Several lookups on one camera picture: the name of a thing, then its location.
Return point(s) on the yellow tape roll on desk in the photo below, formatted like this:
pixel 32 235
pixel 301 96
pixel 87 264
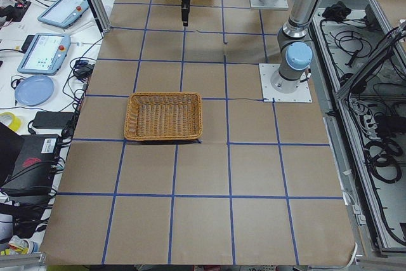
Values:
pixel 10 120

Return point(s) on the brown wicker basket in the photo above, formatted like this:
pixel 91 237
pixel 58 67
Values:
pixel 163 116

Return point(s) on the teach pendant far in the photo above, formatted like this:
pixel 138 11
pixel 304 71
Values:
pixel 64 13

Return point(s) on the teach pendant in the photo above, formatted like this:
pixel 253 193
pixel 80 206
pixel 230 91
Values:
pixel 45 54
pixel 64 13

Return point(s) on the teach pendant near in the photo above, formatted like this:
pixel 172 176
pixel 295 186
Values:
pixel 45 54

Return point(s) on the light blue plate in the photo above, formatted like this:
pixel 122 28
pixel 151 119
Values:
pixel 34 90

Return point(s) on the black power adapter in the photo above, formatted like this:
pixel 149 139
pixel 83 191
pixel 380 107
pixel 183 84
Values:
pixel 50 120

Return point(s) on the black computer box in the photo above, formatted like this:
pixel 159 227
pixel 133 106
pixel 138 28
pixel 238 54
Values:
pixel 27 164

